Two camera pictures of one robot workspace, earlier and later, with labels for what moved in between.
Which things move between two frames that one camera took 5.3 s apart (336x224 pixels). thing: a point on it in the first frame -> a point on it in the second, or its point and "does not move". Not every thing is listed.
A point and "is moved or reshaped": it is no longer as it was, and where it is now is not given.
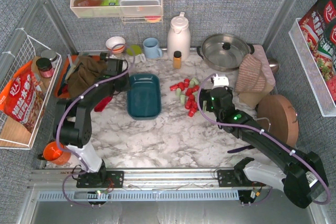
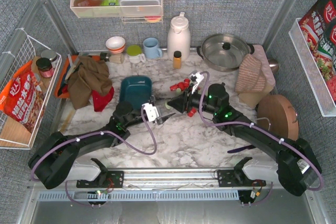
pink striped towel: [251, 77] does not move
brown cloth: [90, 68] does not move
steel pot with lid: [224, 52] does not move
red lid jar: [45, 67] does not move
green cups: [182, 98] is moved or reshaped
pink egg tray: [259, 51] does not move
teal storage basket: [144, 96] is moved or reshaped
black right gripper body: [203, 98] -> [186, 100]
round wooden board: [277, 115] does not move
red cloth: [102, 103] does not move
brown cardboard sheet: [252, 99] does not move
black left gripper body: [122, 83] -> [158, 119]
